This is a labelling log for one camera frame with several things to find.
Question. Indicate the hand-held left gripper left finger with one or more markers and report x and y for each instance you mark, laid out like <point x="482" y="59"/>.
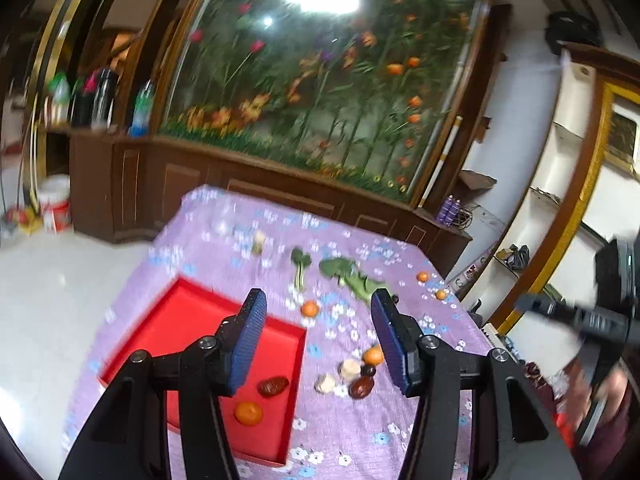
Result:
<point x="247" y="340"/>

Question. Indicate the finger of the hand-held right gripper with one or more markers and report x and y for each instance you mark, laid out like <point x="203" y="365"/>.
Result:
<point x="547" y="307"/>

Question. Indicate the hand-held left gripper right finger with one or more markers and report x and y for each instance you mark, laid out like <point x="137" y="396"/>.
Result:
<point x="390" y="340"/>

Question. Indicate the dark plum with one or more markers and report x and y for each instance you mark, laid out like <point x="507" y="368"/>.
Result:
<point x="368" y="371"/>

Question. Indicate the pale peeled fruit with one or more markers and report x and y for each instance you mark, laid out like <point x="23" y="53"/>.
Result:
<point x="326" y="383"/>

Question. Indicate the red tray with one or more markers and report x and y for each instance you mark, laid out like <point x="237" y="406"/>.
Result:
<point x="175" y="310"/>

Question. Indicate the person's right hand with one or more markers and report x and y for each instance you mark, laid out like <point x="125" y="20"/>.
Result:
<point x="614" y="391"/>

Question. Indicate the red date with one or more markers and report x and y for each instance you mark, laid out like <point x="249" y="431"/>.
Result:
<point x="273" y="386"/>
<point x="361" y="387"/>

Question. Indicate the large bok choy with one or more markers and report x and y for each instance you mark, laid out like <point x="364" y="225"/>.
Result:
<point x="352" y="275"/>

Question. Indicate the small bok choy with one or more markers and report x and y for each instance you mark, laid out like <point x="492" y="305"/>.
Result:
<point x="300" y="265"/>

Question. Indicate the pale small fruit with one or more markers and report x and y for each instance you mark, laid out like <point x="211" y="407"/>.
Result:
<point x="258" y="242"/>

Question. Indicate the purple floral tablecloth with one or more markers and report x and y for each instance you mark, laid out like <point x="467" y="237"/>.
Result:
<point x="350" y="435"/>

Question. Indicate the cardboard piece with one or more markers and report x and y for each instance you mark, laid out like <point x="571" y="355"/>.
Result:
<point x="475" y="180"/>

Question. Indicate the framed picture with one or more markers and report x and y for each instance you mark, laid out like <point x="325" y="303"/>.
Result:
<point x="622" y="135"/>

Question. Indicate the white rolled tube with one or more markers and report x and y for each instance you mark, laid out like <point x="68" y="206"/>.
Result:
<point x="442" y="160"/>

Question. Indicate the white bucket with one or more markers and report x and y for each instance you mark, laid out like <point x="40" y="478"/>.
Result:
<point x="55" y="202"/>

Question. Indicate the blue green bottle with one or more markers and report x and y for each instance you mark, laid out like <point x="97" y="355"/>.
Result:
<point x="141" y="110"/>

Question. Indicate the black bag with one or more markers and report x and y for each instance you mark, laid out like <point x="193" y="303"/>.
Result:
<point x="570" y="30"/>

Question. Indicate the glass plant display case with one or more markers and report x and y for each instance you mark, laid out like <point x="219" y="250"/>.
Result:
<point x="325" y="85"/>

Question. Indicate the black thermos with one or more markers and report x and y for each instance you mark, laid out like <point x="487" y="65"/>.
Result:
<point x="102" y="97"/>

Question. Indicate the green white bottle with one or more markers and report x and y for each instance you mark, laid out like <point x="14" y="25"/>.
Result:
<point x="60" y="100"/>

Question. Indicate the wooden gold shelf frame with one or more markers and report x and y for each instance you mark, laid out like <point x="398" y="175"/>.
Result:
<point x="575" y="200"/>

